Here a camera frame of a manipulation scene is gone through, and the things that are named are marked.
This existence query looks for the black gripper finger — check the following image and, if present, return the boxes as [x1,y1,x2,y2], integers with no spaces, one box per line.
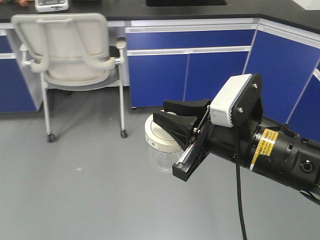
[153,111,198,151]
[163,98,211,118]

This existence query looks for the blue lab cabinets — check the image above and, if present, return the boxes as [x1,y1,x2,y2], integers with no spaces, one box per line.
[0,17,320,143]

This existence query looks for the black camera cable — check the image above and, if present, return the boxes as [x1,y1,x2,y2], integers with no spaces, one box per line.
[234,127,249,240]

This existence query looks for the beige office chair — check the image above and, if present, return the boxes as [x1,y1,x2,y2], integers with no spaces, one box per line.
[11,13,128,143]

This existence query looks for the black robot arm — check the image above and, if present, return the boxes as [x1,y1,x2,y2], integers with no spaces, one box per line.
[152,99,320,203]

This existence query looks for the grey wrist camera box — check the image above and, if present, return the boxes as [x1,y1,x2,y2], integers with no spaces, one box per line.
[209,73,252,128]

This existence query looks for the glass jar with white lid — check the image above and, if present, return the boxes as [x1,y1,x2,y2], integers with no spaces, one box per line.
[144,114,183,173]

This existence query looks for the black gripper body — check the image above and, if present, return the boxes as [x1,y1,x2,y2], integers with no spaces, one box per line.
[172,103,259,182]

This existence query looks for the white electronic scale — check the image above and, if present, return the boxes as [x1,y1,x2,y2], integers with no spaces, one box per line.
[35,0,69,13]

